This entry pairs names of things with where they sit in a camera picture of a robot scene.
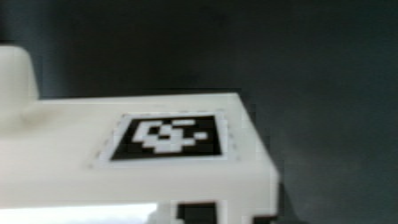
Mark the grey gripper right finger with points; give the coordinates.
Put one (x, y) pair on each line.
(262, 219)

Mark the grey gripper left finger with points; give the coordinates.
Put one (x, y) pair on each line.
(198, 213)

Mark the white drawer tray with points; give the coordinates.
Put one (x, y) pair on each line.
(107, 158)

